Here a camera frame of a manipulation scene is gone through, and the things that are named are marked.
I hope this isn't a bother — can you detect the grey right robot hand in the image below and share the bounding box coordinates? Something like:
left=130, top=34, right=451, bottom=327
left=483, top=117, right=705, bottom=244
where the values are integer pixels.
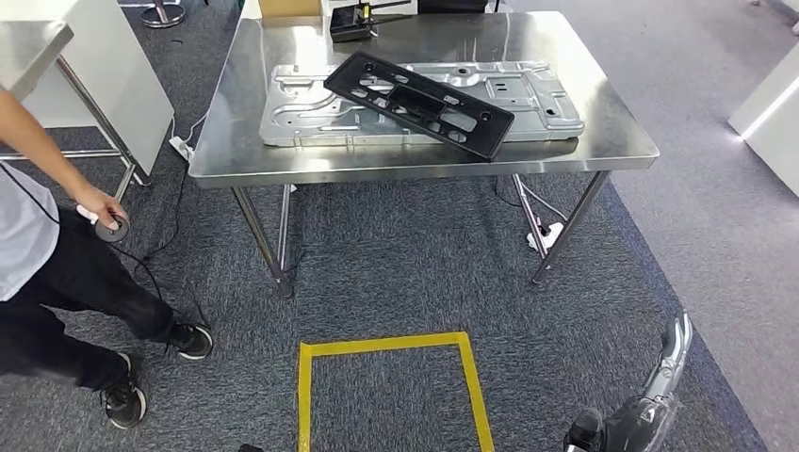
left=562, top=308, right=694, bottom=452

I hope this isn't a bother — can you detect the person's left hand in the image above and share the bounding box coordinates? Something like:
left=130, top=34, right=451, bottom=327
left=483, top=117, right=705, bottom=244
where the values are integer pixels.
left=73, top=186, right=129, bottom=231

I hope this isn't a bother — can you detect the white cloth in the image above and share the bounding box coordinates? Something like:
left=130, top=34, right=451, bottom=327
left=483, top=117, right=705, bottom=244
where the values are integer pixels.
left=75, top=204, right=131, bottom=243

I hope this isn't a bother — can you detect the long black plastic car part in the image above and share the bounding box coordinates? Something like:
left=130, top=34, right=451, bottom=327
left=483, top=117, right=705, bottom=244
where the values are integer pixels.
left=323, top=51, right=516, bottom=162

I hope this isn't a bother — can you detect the steel workbench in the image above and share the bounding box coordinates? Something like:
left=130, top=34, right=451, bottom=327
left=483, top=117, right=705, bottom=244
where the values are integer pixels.
left=188, top=10, right=661, bottom=299

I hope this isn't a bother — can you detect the person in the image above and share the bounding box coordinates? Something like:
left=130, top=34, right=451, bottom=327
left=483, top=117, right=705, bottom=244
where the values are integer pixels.
left=0, top=87, right=215, bottom=431

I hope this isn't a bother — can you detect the white power strip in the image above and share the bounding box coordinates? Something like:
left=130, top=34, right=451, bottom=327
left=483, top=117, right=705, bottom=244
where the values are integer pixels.
left=168, top=136, right=196, bottom=162
left=526, top=221, right=566, bottom=252

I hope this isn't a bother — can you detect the white board panel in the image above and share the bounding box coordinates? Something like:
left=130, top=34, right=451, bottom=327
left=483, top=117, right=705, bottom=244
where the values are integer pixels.
left=0, top=0, right=176, bottom=178

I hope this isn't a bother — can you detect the chrome stanchion base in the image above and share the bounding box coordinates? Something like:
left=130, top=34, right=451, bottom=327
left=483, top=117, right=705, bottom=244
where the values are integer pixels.
left=139, top=0, right=188, bottom=29

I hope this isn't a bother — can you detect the white table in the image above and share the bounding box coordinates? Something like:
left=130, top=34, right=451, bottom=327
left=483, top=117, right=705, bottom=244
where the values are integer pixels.
left=239, top=0, right=514, bottom=20

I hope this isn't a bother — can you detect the brown cardboard box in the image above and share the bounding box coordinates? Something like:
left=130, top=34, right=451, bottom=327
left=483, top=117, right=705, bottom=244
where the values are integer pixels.
left=257, top=0, right=322, bottom=19

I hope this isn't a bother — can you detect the black radio remote controller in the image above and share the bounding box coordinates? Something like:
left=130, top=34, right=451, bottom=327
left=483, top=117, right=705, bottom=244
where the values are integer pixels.
left=329, top=0, right=414, bottom=43

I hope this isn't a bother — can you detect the white lit display counter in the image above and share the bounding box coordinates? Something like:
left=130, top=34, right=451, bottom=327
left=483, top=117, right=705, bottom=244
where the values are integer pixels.
left=726, top=40, right=799, bottom=200

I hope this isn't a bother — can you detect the stamped silver metal panel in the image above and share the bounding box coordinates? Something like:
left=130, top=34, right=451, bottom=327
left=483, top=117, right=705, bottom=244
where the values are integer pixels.
left=258, top=60, right=586, bottom=149

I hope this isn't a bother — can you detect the black floor cable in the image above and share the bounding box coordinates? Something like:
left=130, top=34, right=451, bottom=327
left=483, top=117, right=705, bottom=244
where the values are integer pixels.
left=141, top=163, right=190, bottom=262

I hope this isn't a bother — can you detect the black handheld device cable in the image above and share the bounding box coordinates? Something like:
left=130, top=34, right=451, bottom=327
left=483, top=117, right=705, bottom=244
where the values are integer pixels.
left=108, top=241, right=212, bottom=327

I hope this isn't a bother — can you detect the metal table frame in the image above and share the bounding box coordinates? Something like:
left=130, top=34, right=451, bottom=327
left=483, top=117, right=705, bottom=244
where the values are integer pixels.
left=0, top=22, right=151, bottom=204

